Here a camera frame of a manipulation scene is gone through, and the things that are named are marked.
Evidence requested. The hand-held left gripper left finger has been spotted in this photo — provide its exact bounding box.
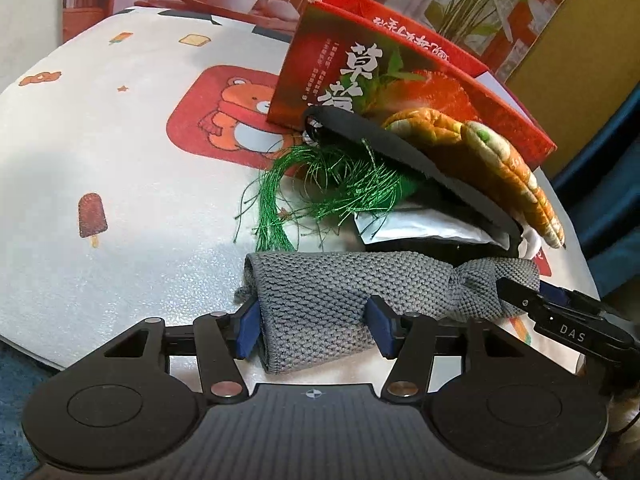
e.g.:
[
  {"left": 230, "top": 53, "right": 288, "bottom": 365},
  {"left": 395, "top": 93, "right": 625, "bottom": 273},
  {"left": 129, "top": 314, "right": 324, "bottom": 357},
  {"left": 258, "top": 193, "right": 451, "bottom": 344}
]
[{"left": 102, "top": 300, "right": 261, "bottom": 406}]

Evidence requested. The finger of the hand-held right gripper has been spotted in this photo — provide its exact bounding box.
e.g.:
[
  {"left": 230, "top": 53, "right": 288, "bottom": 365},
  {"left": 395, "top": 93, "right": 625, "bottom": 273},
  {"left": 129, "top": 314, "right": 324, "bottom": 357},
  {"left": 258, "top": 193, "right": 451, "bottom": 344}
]
[
  {"left": 496, "top": 277, "right": 640, "bottom": 357},
  {"left": 540, "top": 283, "right": 640, "bottom": 349}
]

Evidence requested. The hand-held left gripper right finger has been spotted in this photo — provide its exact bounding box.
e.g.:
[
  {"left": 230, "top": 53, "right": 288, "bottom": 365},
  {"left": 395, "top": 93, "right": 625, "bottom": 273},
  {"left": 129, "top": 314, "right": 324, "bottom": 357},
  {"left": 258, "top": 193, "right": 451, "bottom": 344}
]
[{"left": 365, "top": 296, "right": 521, "bottom": 405}]

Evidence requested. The grey knitted cloth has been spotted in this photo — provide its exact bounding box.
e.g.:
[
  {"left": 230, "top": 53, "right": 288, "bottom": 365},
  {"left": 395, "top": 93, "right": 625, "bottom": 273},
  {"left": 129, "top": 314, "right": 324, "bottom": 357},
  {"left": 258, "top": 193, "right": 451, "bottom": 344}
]
[{"left": 234, "top": 250, "right": 542, "bottom": 375}]

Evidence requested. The green tasselled sachet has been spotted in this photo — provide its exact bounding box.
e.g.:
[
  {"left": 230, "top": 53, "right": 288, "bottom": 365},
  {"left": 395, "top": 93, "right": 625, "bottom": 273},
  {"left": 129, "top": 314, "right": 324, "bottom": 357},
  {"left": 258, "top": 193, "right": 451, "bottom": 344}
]
[{"left": 235, "top": 142, "right": 416, "bottom": 253}]

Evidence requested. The red strawberry print box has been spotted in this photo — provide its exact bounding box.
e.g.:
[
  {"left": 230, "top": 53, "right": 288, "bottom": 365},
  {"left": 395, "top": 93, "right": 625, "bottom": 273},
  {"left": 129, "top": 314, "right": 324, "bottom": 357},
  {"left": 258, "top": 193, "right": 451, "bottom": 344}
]
[{"left": 265, "top": 0, "right": 558, "bottom": 171}]

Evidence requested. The small white soft toy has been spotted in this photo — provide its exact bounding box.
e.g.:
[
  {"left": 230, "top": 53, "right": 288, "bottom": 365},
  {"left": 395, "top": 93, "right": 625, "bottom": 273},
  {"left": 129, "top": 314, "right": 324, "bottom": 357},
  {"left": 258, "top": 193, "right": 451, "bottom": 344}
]
[{"left": 519, "top": 231, "right": 546, "bottom": 262}]

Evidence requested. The orange patterned plush mitt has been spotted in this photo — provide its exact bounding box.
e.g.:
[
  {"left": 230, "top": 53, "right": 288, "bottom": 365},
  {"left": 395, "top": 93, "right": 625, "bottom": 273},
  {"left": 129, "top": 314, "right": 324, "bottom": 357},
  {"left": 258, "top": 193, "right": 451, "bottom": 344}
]
[{"left": 382, "top": 107, "right": 566, "bottom": 250}]

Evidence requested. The black fabric band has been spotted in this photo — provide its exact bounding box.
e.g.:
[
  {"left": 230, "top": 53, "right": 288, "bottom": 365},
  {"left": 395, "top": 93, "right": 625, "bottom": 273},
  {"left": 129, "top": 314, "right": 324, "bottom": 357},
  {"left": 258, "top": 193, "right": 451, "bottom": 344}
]
[{"left": 302, "top": 106, "right": 523, "bottom": 252}]

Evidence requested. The teal curtain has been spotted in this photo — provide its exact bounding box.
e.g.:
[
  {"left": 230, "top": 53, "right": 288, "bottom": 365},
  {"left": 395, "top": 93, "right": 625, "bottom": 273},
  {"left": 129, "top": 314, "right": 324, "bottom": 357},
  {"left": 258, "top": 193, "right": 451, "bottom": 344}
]
[{"left": 550, "top": 75, "right": 640, "bottom": 306}]

